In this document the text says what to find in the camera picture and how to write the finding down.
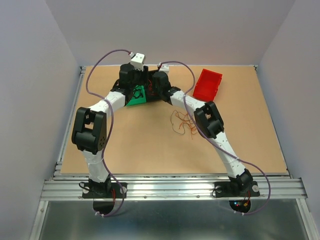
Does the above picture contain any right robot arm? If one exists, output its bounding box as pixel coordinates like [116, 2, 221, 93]
[149, 70, 253, 196]

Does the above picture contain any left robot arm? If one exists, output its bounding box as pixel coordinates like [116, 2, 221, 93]
[71, 63, 149, 199]

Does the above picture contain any green plastic bin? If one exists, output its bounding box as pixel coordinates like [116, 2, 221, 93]
[126, 85, 147, 107]

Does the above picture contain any black plastic bin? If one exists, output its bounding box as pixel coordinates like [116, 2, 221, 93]
[143, 65, 162, 103]

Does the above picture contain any red plastic bin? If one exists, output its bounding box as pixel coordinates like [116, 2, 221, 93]
[192, 69, 223, 102]

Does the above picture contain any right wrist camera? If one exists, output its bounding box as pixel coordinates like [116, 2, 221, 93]
[157, 62, 170, 75]

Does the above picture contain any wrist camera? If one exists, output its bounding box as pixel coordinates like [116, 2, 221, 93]
[157, 62, 170, 75]
[129, 52, 146, 71]

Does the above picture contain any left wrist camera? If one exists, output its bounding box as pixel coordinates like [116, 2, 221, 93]
[129, 52, 146, 71]

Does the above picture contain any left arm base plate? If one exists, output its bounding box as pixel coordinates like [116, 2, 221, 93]
[78, 180, 127, 199]

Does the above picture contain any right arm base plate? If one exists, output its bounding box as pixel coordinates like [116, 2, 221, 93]
[211, 181, 260, 199]

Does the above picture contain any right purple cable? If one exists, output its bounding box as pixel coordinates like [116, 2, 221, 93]
[158, 59, 272, 216]

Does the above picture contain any aluminium rail frame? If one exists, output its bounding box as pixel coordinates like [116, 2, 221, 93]
[29, 65, 313, 240]

